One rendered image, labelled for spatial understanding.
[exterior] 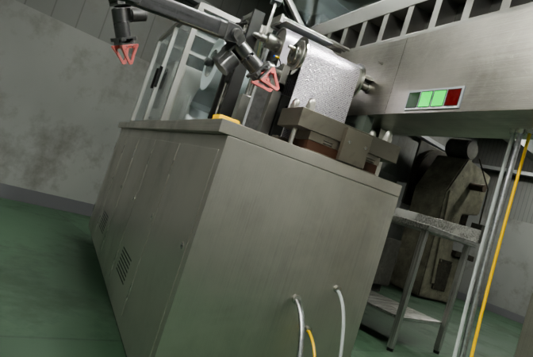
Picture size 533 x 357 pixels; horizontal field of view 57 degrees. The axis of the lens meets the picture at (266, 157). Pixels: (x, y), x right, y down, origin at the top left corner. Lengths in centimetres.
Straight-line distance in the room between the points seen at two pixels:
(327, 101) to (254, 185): 53
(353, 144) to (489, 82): 44
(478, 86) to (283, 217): 68
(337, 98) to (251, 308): 81
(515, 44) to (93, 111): 396
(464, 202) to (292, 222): 626
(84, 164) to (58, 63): 94
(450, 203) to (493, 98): 595
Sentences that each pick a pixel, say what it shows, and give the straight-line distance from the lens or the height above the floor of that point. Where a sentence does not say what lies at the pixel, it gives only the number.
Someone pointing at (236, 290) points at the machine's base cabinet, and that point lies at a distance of 147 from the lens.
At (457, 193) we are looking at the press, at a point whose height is 155.
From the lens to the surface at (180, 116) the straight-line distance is 267.
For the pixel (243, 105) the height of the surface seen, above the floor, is 111.
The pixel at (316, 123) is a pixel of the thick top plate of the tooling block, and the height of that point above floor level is 100.
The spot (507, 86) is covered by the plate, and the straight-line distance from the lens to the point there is 147.
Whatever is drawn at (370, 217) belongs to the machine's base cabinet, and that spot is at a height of 77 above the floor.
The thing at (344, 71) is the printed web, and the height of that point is 125.
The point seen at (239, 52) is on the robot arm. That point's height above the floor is 115.
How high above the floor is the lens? 74
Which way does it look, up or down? 4 degrees up
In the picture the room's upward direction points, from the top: 18 degrees clockwise
